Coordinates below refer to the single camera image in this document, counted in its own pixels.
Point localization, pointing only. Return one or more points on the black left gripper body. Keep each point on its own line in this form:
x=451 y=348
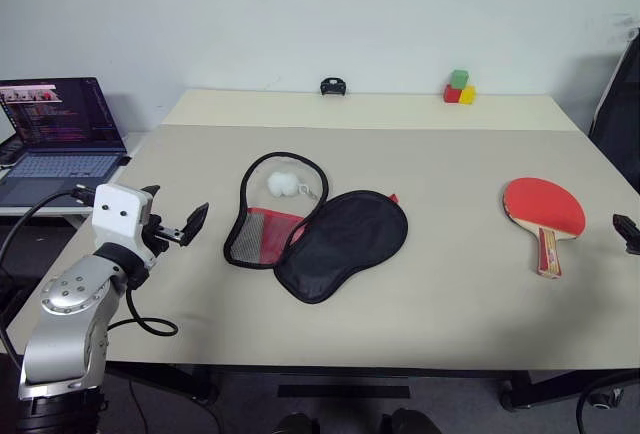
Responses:
x=159 y=235

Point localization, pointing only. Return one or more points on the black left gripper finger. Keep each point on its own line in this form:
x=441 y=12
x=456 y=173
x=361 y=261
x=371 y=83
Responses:
x=151 y=191
x=196 y=219

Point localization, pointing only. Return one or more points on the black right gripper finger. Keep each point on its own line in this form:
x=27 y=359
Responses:
x=626 y=226

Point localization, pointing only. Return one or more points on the red table tennis paddle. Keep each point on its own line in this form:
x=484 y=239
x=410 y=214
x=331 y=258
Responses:
x=545 y=204

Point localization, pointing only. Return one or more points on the black and red paddle case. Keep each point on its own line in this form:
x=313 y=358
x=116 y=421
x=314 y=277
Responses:
x=345 y=244

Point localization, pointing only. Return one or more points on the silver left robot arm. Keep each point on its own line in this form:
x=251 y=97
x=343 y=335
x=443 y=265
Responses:
x=65 y=314

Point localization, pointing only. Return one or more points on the open blue laptop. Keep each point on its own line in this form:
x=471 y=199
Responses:
x=60 y=154

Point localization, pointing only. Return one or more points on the black caster wheel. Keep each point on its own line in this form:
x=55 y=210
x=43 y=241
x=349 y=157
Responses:
x=606 y=398

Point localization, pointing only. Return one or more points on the small black plastic clip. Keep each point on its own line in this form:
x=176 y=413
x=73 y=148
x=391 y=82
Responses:
x=333 y=86

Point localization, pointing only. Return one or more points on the yellow cube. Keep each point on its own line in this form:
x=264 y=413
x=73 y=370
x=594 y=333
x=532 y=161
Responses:
x=468 y=96

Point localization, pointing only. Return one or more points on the red cube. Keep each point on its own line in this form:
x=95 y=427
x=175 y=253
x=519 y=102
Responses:
x=452 y=94

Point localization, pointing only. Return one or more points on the green cube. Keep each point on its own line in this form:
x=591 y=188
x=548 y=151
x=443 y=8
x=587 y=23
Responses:
x=460 y=79

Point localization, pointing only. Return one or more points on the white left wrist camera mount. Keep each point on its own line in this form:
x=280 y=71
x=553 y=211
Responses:
x=117 y=216

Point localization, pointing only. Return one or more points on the black table frame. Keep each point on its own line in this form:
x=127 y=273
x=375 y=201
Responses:
x=520 y=389

